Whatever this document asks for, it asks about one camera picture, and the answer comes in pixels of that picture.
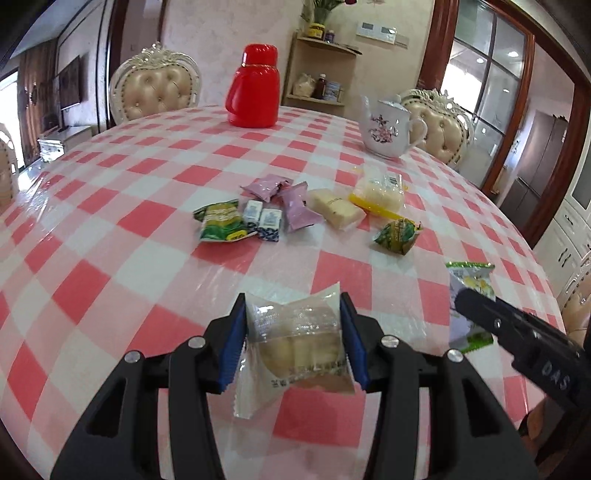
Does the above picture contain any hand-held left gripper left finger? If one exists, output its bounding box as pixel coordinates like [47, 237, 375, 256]
[50, 292, 247, 480]

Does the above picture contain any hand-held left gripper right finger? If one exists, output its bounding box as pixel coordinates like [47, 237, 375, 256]
[339, 292, 539, 480]

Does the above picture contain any dark tall cabinet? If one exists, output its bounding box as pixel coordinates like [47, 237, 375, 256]
[499, 111, 568, 227]

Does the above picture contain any wooden corner shelf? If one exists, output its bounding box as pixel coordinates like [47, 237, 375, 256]
[281, 36, 363, 108]

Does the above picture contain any purple snack packet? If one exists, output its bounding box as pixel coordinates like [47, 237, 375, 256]
[272, 181, 326, 232]
[240, 175, 294, 202]

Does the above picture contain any wall television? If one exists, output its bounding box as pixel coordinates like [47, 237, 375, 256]
[58, 55, 83, 112]

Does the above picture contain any green white snack packet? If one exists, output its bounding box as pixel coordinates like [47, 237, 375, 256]
[445, 261, 497, 355]

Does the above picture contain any red thermos jug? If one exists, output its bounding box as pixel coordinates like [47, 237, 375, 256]
[225, 44, 280, 127]

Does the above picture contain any glass panel door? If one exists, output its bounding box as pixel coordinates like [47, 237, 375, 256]
[438, 9, 529, 185]

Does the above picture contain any person's right forearm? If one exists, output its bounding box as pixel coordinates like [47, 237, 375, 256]
[517, 397, 555, 467]

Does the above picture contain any wall switch panel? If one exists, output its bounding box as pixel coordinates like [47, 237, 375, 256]
[356, 21, 410, 48]

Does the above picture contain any clear cream cake packet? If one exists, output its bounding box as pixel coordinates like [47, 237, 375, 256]
[306, 188, 367, 230]

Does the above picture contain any pale food bag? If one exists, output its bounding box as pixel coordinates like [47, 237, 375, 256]
[293, 73, 317, 99]

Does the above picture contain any white floral teapot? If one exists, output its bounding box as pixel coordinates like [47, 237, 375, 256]
[360, 95, 429, 160]

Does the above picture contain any white television cabinet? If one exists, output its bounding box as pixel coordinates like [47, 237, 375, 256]
[37, 124, 93, 162]

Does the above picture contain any yellow pastry packet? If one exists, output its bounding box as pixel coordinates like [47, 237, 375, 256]
[347, 162, 411, 220]

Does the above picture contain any clear bread roll packet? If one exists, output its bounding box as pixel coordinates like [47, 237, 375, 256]
[233, 281, 358, 420]

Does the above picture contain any flower vase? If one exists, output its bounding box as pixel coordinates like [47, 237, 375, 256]
[300, 0, 356, 26]

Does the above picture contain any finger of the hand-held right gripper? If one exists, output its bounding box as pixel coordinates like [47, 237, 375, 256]
[454, 290, 499, 335]

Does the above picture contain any cream tufted dining chair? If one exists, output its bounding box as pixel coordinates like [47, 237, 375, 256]
[401, 89, 475, 168]
[0, 124, 20, 208]
[558, 251, 591, 356]
[109, 42, 202, 124]

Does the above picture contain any small blue white packet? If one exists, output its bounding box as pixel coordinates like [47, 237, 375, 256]
[256, 208, 283, 242]
[242, 200, 264, 230]

